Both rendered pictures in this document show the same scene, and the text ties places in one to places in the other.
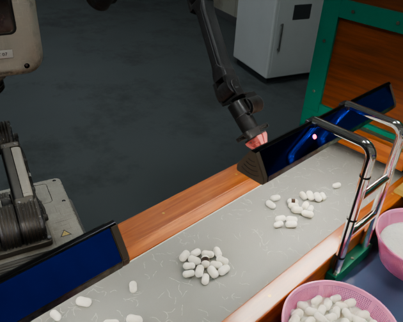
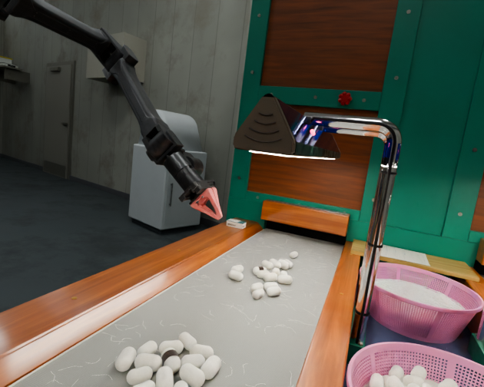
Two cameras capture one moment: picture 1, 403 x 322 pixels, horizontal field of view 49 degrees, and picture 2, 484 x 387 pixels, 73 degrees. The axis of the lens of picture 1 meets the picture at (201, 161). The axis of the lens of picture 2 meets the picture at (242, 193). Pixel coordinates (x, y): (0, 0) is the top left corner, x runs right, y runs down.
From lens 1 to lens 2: 0.71 m
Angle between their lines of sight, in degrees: 33
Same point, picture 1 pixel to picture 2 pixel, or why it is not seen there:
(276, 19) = (167, 179)
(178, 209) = (102, 290)
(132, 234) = (3, 339)
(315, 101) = (242, 189)
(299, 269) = (327, 338)
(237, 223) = (200, 302)
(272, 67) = (165, 219)
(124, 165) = not seen: hidden behind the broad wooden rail
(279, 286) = (322, 369)
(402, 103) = (329, 173)
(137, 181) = not seen: hidden behind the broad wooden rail
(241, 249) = (223, 332)
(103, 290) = not seen: outside the picture
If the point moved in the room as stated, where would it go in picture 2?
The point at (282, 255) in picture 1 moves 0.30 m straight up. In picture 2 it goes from (286, 329) to (313, 157)
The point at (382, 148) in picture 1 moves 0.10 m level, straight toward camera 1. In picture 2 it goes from (323, 216) to (329, 223)
